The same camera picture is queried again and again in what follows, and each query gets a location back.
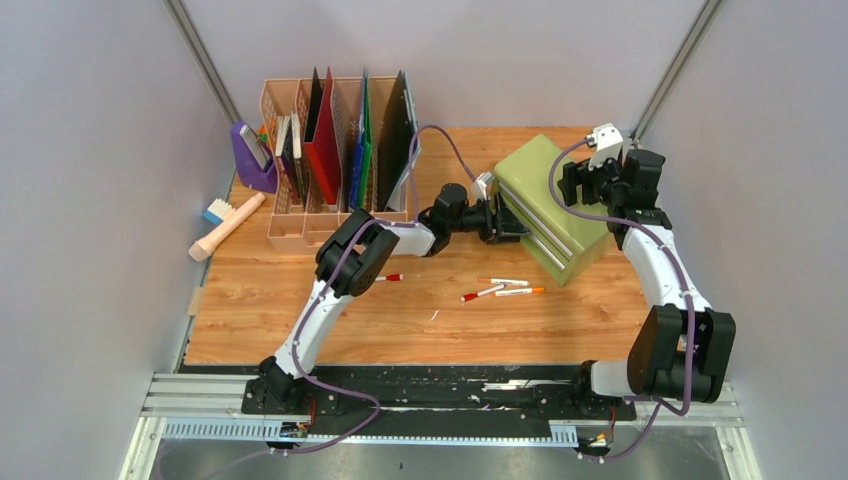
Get red binder folder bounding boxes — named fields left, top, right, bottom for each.
left=303, top=68, right=342, bottom=211

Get purple folder behind organizer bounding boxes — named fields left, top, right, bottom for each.
left=230, top=122, right=278, bottom=194

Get orange yellow booklet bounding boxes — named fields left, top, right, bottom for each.
left=274, top=115, right=291, bottom=187

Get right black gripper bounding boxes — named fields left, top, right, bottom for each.
left=556, top=150, right=623, bottom=208

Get blue binder folder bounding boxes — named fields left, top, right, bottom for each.
left=348, top=110, right=365, bottom=211

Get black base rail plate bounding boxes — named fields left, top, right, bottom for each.
left=188, top=364, right=636, bottom=439

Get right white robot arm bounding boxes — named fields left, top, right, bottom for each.
left=551, top=149, right=736, bottom=418

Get small orange cap marker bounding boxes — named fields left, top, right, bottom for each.
left=494, top=287, right=546, bottom=297

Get beige rolled tube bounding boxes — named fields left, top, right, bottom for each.
left=188, top=192, right=266, bottom=262

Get small red cap marker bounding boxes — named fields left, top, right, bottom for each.
left=460, top=284, right=505, bottom=303

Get blue white eraser block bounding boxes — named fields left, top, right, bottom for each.
left=202, top=198, right=235, bottom=225

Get green metal drawer cabinet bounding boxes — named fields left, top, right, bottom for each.
left=493, top=134, right=613, bottom=286

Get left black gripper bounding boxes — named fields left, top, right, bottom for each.
left=447, top=192, right=530, bottom=246

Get white orange marker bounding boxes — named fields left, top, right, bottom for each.
left=477, top=277, right=531, bottom=287

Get beige plastic file organizer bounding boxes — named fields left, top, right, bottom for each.
left=260, top=73, right=417, bottom=255

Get black clipboard blue back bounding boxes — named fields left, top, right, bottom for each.
left=376, top=70, right=415, bottom=211

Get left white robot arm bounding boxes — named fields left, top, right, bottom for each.
left=246, top=183, right=530, bottom=413

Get green translucent plastic folder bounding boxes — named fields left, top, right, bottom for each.
left=358, top=69, right=373, bottom=210

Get black notebook with sticker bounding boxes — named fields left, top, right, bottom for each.
left=284, top=115, right=305, bottom=205

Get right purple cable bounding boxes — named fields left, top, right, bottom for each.
left=547, top=139, right=698, bottom=464

